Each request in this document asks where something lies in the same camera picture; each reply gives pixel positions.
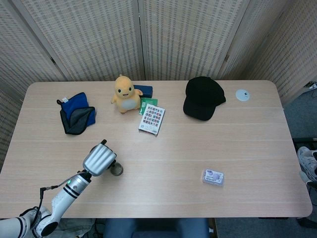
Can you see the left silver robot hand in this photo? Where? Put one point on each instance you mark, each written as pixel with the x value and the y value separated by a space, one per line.
pixel 99 160

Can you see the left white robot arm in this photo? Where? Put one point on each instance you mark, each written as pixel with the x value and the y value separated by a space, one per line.
pixel 71 188

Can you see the dark green ceramic cup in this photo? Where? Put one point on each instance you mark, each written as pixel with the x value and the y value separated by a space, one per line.
pixel 119 171

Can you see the blue grey folded cloth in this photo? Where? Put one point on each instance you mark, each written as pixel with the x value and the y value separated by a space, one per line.
pixel 74 106

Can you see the white box with picture grid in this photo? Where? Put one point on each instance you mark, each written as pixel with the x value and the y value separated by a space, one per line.
pixel 151 119

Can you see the yellow plush toy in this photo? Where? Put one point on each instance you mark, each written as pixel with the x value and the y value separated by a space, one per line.
pixel 126 99

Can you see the khaki cloth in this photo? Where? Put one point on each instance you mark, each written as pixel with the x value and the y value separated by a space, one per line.
pixel 74 228

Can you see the dark blue box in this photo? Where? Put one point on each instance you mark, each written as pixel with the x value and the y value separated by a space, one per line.
pixel 146 90

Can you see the blue seat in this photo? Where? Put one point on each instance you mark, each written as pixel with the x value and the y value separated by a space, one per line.
pixel 153 228

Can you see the purple clear plastic box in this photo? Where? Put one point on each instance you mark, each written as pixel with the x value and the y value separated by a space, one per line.
pixel 213 177

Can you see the black cap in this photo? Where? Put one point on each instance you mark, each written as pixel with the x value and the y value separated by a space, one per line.
pixel 201 99

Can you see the woven folding screen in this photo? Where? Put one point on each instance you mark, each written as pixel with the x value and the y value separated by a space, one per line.
pixel 86 37

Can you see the white grey sneaker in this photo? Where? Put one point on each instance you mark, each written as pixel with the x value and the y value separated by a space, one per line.
pixel 307 158

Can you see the black furniture base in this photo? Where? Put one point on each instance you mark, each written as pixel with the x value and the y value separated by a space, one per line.
pixel 307 141

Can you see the white power strip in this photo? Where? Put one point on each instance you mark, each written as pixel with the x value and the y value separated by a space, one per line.
pixel 310 85

